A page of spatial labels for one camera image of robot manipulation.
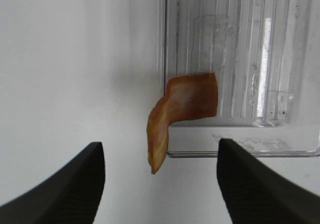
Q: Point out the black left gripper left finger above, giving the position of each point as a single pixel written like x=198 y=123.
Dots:
x=72 y=195

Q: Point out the left clear plastic tray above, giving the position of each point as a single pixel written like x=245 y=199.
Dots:
x=266 y=58

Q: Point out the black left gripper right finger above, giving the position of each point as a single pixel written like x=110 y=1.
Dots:
x=255 y=194

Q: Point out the bacon strip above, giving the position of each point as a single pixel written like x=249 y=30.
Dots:
x=187 y=98

